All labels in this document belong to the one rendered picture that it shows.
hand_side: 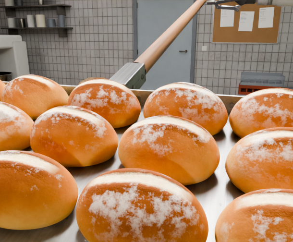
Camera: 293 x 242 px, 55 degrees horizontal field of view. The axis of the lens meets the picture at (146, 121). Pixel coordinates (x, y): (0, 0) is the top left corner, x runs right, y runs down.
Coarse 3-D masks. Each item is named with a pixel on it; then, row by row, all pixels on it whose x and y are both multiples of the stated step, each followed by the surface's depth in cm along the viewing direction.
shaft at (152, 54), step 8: (200, 0) 103; (192, 8) 89; (200, 8) 101; (184, 16) 79; (192, 16) 85; (176, 24) 70; (184, 24) 75; (168, 32) 64; (176, 32) 67; (160, 40) 58; (168, 40) 61; (152, 48) 53; (160, 48) 56; (144, 56) 50; (152, 56) 51; (160, 56) 56; (152, 64) 51
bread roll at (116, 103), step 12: (84, 84) 35; (96, 84) 34; (108, 84) 34; (120, 84) 34; (72, 96) 35; (84, 96) 34; (96, 96) 33; (108, 96) 33; (120, 96) 33; (132, 96) 34; (84, 108) 34; (96, 108) 33; (108, 108) 33; (120, 108) 33; (132, 108) 34; (108, 120) 33; (120, 120) 33; (132, 120) 34
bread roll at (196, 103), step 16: (160, 96) 31; (176, 96) 30; (192, 96) 30; (208, 96) 30; (144, 112) 33; (160, 112) 31; (176, 112) 30; (192, 112) 30; (208, 112) 30; (224, 112) 31; (208, 128) 30
